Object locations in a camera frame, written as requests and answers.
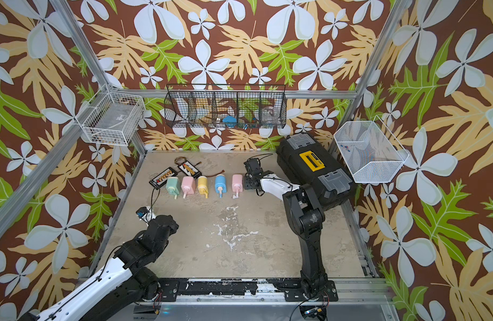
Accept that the pink pencil sharpener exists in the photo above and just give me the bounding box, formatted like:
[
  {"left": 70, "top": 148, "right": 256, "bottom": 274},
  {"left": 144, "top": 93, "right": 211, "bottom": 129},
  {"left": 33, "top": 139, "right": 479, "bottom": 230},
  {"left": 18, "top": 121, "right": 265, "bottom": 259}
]
[
  {"left": 232, "top": 174, "right": 243, "bottom": 199},
  {"left": 181, "top": 176, "right": 196, "bottom": 199}
]

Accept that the blue pencil sharpener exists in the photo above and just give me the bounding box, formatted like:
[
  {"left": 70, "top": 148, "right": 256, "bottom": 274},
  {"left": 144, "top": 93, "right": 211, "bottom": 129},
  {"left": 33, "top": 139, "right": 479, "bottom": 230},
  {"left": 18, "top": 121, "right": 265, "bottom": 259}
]
[{"left": 214, "top": 174, "right": 226, "bottom": 198}]

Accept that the yellow pencil sharpener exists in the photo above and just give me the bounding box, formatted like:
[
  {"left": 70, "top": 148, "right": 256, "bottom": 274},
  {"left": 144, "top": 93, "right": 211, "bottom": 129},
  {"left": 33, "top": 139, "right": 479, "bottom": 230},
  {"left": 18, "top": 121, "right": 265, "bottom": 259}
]
[{"left": 197, "top": 175, "right": 209, "bottom": 199}]

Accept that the green pencil sharpener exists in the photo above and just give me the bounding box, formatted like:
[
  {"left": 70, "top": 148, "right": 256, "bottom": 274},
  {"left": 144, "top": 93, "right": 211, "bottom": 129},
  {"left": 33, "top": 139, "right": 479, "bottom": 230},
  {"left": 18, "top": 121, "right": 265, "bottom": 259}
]
[{"left": 166, "top": 176, "right": 181, "bottom": 199}]

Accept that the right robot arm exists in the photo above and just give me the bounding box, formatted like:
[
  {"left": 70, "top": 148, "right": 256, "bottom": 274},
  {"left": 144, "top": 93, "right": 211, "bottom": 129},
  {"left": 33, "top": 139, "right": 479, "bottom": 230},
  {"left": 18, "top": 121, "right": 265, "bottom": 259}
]
[{"left": 243, "top": 157, "right": 328, "bottom": 299}]

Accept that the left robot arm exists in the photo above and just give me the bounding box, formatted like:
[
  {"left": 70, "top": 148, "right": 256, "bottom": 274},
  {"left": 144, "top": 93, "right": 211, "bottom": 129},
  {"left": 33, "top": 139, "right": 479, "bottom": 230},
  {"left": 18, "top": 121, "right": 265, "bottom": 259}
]
[{"left": 19, "top": 215, "right": 179, "bottom": 320}]

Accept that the black charging board left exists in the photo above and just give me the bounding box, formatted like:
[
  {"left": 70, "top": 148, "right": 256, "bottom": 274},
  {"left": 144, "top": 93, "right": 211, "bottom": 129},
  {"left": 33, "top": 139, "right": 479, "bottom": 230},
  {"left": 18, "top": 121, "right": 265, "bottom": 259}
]
[{"left": 149, "top": 167, "right": 178, "bottom": 190}]

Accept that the black charging board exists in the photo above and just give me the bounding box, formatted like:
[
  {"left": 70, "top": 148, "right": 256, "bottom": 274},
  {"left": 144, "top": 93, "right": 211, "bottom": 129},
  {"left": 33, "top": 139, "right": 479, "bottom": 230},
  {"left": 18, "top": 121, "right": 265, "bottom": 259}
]
[
  {"left": 177, "top": 160, "right": 202, "bottom": 179},
  {"left": 149, "top": 167, "right": 178, "bottom": 190}
]

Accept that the black yellow-latch toolbox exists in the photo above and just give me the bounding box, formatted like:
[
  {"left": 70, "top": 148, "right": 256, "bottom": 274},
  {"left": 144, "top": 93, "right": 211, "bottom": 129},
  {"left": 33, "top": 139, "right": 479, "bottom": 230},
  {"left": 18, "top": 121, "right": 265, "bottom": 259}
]
[{"left": 276, "top": 133, "right": 357, "bottom": 211}]

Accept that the black charging board right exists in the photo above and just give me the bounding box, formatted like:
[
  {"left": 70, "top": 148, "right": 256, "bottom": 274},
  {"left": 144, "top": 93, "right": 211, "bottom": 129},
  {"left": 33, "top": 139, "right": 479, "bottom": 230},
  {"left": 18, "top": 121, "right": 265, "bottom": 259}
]
[{"left": 177, "top": 160, "right": 202, "bottom": 179}]

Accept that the white mesh basket right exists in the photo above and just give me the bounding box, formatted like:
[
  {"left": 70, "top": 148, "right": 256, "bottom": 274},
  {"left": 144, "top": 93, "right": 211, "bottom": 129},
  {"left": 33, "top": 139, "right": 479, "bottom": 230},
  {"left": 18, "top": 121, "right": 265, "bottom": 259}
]
[{"left": 334, "top": 120, "right": 410, "bottom": 185}]

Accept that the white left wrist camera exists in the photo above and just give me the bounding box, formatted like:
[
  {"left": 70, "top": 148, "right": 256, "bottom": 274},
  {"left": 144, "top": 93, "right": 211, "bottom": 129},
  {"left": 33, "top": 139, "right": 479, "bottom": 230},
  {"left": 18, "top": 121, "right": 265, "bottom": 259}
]
[{"left": 136, "top": 206, "right": 156, "bottom": 225}]

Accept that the black wire basket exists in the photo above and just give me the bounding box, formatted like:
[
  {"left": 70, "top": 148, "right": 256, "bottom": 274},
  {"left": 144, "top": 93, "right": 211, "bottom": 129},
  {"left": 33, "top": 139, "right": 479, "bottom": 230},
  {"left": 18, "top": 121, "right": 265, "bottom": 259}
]
[{"left": 162, "top": 84, "right": 287, "bottom": 129}]

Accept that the white wire basket left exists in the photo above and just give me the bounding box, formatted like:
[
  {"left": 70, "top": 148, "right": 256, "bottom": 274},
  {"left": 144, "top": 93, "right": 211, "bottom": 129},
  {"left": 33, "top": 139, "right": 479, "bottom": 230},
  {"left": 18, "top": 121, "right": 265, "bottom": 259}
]
[{"left": 77, "top": 85, "right": 146, "bottom": 147}]

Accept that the aluminium frame back bar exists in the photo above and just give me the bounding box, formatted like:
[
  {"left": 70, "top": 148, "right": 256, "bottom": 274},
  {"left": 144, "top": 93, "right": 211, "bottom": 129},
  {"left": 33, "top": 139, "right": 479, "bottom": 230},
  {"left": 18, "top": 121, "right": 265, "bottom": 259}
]
[{"left": 109, "top": 89, "right": 358, "bottom": 100}]

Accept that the aluminium frame post right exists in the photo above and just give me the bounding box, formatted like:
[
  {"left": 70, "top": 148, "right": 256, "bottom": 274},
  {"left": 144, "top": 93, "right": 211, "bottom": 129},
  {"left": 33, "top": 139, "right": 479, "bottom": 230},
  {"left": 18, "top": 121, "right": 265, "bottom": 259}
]
[{"left": 328, "top": 0, "right": 412, "bottom": 157}]

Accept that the aluminium frame post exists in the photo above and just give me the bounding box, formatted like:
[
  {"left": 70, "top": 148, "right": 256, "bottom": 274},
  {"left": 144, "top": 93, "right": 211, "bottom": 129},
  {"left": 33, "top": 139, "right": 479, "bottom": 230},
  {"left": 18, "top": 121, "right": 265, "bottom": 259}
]
[
  {"left": 52, "top": 1, "right": 147, "bottom": 156},
  {"left": 328, "top": 0, "right": 412, "bottom": 157}
]

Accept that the aluminium frame post left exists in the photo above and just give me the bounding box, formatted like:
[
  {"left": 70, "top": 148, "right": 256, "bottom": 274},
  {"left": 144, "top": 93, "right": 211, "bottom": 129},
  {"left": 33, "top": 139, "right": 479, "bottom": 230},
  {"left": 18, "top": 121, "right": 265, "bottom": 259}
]
[{"left": 52, "top": 1, "right": 147, "bottom": 156}]

